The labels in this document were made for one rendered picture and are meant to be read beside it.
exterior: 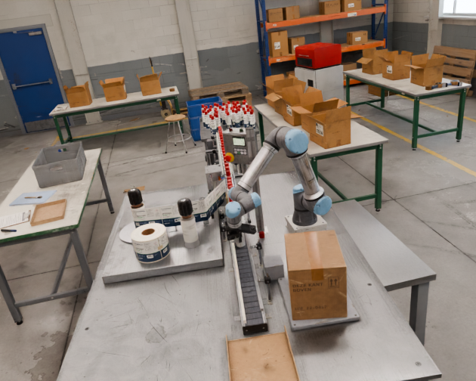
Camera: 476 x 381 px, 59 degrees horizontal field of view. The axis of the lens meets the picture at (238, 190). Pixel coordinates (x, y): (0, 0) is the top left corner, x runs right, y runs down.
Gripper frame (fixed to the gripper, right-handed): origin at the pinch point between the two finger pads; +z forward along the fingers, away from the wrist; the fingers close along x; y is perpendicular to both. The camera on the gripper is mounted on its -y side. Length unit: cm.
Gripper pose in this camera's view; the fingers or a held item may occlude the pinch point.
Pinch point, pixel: (240, 240)
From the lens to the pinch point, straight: 237.7
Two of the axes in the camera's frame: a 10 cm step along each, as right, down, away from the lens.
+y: -9.9, 1.5, -0.3
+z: 0.6, 5.8, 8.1
